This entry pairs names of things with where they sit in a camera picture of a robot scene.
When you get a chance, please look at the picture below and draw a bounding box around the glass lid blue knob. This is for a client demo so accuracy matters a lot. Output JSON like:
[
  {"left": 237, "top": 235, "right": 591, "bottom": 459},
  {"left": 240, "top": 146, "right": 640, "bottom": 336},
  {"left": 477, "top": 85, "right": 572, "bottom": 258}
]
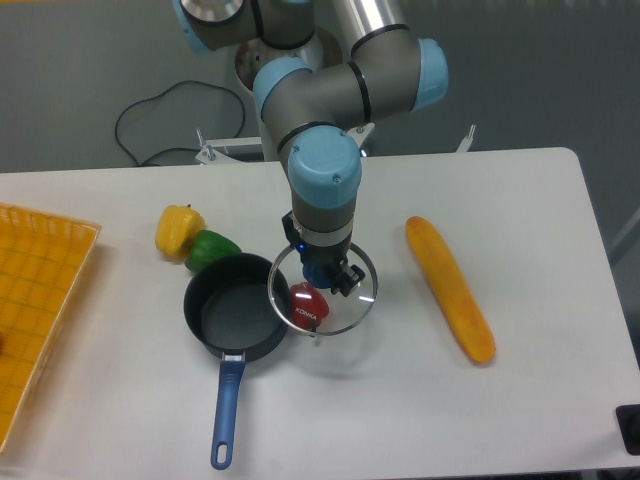
[{"left": 267, "top": 244, "right": 378, "bottom": 337}]

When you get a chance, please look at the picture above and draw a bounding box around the long yellow squash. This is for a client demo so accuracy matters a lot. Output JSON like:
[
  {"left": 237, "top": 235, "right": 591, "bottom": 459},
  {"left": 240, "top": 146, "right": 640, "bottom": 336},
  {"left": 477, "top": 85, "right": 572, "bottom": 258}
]
[{"left": 405, "top": 216, "right": 496, "bottom": 365}]

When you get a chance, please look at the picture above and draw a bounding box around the yellow woven basket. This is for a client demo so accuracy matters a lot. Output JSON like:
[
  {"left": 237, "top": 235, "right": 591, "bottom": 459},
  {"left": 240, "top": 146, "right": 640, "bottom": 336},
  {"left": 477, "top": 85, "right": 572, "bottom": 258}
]
[{"left": 1, "top": 203, "right": 101, "bottom": 449}]

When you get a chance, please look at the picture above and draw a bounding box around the green bell pepper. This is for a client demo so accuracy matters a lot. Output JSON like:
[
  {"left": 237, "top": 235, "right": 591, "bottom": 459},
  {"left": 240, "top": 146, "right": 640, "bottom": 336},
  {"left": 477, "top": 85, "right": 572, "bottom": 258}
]
[{"left": 185, "top": 230, "right": 242, "bottom": 273}]

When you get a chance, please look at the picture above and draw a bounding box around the black cable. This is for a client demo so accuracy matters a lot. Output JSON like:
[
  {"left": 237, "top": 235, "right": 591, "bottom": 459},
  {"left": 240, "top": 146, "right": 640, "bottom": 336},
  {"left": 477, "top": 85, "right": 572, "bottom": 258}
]
[{"left": 114, "top": 80, "right": 247, "bottom": 167}]

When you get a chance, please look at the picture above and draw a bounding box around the yellow bell pepper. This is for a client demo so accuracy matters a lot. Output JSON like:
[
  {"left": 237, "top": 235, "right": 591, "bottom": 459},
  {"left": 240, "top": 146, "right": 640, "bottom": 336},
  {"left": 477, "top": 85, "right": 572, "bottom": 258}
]
[{"left": 154, "top": 205, "right": 205, "bottom": 261}]

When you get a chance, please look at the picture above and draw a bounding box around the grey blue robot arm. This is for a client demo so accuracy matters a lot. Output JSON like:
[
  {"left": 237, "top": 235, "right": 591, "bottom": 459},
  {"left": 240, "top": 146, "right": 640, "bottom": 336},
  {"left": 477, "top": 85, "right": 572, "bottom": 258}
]
[{"left": 174, "top": 1, "right": 449, "bottom": 295}]

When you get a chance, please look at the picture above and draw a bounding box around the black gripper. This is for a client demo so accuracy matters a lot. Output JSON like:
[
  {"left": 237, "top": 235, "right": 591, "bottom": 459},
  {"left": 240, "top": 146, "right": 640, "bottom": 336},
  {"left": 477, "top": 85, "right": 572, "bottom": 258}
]
[{"left": 282, "top": 211, "right": 365, "bottom": 296}]

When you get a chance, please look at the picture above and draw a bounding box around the black corner device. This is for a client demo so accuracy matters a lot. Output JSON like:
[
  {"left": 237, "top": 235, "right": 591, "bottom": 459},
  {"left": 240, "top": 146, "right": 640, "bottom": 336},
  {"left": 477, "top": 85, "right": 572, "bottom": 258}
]
[{"left": 615, "top": 404, "right": 640, "bottom": 456}]

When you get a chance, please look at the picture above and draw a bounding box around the dark pot blue handle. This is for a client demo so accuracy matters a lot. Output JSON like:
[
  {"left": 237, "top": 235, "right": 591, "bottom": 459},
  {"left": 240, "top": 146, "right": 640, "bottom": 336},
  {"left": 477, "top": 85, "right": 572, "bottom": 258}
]
[{"left": 183, "top": 253, "right": 289, "bottom": 470}]

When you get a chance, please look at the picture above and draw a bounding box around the white metal base frame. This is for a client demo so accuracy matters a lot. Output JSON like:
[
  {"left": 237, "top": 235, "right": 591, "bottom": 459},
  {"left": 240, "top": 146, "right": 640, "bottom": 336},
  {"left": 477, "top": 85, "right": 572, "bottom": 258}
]
[{"left": 194, "top": 123, "right": 476, "bottom": 165}]

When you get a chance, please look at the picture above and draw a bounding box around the red bell pepper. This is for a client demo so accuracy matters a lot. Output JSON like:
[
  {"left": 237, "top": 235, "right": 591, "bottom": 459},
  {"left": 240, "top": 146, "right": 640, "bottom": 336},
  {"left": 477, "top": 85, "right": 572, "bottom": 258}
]
[{"left": 290, "top": 282, "right": 330, "bottom": 332}]

